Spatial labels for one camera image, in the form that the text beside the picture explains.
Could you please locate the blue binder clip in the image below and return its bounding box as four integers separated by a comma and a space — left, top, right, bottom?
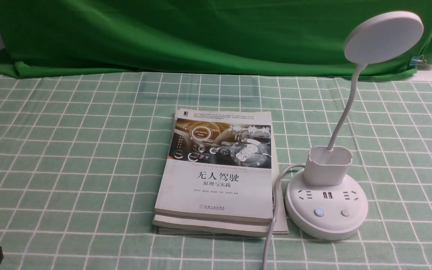
408, 55, 427, 69

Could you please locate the green backdrop cloth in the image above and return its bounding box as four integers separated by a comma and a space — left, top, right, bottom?
0, 0, 432, 80

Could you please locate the top book self-driving cover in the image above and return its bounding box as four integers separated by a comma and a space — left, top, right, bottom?
154, 109, 274, 225

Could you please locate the white power cable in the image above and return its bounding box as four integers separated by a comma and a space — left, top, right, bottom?
261, 163, 306, 270

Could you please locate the white desk lamp socket base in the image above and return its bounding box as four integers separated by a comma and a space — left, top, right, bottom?
285, 11, 424, 241

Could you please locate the green checked tablecloth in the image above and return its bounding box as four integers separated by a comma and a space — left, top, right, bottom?
0, 72, 432, 270

